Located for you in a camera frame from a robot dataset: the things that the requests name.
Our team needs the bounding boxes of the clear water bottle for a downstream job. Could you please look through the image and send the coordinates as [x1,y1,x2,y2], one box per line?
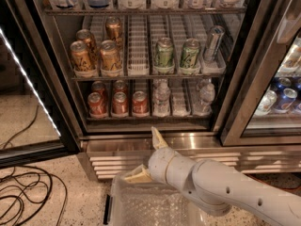
[152,81,170,117]
[196,79,215,115]

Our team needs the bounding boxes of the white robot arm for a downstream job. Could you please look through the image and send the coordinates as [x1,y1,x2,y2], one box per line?
[123,127,301,226]

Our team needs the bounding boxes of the stainless steel fridge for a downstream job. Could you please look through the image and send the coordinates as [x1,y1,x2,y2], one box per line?
[38,0,301,180]

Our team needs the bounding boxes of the gold can back left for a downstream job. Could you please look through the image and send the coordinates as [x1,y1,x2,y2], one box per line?
[76,29,98,64]

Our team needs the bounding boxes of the blue can behind door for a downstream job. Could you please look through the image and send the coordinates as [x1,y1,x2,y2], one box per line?
[273,88,297,113]

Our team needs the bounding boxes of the gold can front left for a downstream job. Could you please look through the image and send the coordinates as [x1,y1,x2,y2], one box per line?
[70,40,95,72]

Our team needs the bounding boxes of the open glass fridge door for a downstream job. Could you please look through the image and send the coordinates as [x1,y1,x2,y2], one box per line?
[0,0,80,169]

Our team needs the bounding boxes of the orange cable on floor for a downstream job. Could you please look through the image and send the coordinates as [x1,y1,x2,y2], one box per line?
[247,172,301,192]

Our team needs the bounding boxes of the green can left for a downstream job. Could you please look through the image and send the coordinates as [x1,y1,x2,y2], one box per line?
[155,37,174,68]

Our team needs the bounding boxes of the gold can back right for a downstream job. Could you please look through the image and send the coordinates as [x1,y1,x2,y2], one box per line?
[105,16,122,47]

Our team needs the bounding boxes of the black cables on floor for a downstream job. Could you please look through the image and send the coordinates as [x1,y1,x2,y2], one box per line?
[0,104,69,226]

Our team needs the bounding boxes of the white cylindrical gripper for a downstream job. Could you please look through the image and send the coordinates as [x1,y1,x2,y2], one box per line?
[123,127,197,192]

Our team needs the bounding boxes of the green can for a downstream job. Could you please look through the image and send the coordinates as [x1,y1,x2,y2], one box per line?
[180,38,200,69]
[155,37,174,68]

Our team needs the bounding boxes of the gold can front right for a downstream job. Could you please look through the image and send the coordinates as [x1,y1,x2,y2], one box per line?
[100,40,121,72]

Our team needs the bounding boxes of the clear water bottle right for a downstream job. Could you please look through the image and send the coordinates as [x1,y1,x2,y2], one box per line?
[196,79,215,115]

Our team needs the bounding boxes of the clear water bottle left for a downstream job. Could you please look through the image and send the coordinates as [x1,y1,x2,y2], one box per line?
[152,81,170,117]

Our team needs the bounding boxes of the closed right fridge door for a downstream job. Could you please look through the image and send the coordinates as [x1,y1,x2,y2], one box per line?
[214,0,301,147]

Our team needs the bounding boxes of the slim silver can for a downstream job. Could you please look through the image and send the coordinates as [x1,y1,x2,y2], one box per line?
[203,25,225,62]

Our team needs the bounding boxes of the clear plastic bin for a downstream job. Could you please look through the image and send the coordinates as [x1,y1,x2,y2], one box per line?
[103,172,209,226]

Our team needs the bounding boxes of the silver can behind door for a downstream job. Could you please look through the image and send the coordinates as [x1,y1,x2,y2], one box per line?
[255,90,277,116]

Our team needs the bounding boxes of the green can right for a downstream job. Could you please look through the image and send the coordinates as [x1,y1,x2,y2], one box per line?
[180,38,200,69]

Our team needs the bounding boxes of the gold can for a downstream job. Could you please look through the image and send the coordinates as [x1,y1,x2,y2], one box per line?
[100,40,121,72]
[105,16,122,47]
[70,40,95,72]
[76,29,98,64]

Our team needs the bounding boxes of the red coke can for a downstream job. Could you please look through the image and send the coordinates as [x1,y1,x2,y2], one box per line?
[91,81,106,96]
[113,92,128,114]
[113,80,128,93]
[132,90,148,114]
[87,92,106,115]

